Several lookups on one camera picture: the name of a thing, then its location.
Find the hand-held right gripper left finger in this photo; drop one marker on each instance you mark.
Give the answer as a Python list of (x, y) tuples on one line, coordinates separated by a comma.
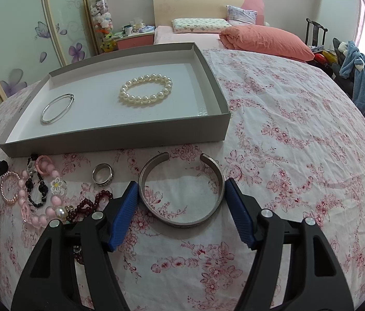
[(124, 212)]

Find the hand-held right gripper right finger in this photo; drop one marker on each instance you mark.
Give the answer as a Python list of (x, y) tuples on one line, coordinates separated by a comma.
[(239, 212)]

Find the grey cardboard box tray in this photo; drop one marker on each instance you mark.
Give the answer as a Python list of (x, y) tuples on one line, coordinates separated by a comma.
[(121, 97)]

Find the floral printed bed sheet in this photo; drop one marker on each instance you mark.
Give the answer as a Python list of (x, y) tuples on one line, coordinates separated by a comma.
[(299, 168)]

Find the thin silver bangle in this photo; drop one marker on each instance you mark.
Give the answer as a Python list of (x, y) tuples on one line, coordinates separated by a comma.
[(47, 110)]

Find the floral glass sliding wardrobe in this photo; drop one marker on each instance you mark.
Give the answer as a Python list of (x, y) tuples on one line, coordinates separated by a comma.
[(23, 39)]

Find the pink and cream nightstand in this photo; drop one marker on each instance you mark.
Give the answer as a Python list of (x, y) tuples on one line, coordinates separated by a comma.
[(134, 41)]

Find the folded salmon quilt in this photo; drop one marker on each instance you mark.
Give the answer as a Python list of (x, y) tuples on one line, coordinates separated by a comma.
[(263, 40)]

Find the white mug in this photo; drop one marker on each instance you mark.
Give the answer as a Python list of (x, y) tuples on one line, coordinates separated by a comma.
[(128, 30)]

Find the pink bed sheet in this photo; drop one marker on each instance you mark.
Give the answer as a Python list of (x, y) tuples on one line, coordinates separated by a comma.
[(182, 37)]

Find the clear tube of plush toys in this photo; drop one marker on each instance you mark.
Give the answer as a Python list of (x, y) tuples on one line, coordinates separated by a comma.
[(102, 16)]

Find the white printed pillow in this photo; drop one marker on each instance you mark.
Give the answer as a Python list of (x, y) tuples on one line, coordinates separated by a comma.
[(200, 25)]

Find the dark wooden chair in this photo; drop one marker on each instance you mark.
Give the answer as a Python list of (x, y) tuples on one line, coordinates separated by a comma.
[(315, 34)]

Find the purple floral pillow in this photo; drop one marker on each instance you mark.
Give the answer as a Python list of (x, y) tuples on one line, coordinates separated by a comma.
[(240, 14)]

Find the cream and pink headboard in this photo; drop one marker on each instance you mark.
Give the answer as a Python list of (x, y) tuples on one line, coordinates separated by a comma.
[(189, 5)]

